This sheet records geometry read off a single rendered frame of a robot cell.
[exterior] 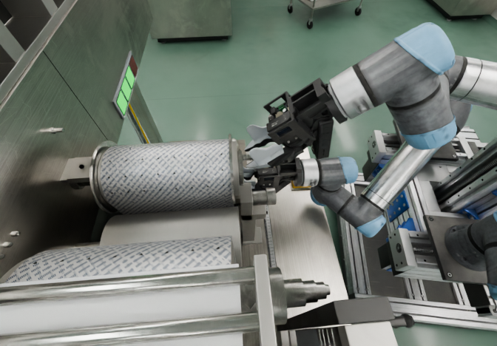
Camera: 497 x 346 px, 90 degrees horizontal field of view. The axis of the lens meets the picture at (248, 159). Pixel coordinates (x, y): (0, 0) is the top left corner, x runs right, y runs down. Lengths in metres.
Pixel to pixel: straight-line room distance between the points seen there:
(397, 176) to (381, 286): 0.98
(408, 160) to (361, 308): 0.56
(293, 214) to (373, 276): 0.87
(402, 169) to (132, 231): 0.66
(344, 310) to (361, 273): 1.35
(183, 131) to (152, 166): 1.85
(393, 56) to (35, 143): 0.57
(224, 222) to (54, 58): 0.45
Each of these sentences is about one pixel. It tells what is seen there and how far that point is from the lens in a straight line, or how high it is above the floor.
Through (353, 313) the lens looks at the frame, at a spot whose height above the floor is 1.44.
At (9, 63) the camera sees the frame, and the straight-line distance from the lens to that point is 0.57.
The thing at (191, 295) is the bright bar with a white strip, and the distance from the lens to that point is 0.26.
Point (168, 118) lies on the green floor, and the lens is 2.48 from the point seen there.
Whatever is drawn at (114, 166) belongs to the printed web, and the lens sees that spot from 0.52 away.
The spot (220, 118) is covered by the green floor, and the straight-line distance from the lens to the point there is 2.38.
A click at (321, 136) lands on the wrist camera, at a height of 1.35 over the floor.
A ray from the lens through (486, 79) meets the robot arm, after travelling 0.60.
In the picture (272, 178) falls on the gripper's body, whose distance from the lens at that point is 0.64.
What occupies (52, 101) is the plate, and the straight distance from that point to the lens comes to 0.60.
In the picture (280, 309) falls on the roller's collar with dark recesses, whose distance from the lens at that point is 0.33.
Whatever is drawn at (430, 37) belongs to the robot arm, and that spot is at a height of 1.52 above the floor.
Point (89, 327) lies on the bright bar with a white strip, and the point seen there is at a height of 1.45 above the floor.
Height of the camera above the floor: 1.69
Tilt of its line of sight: 55 degrees down
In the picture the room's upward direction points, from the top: straight up
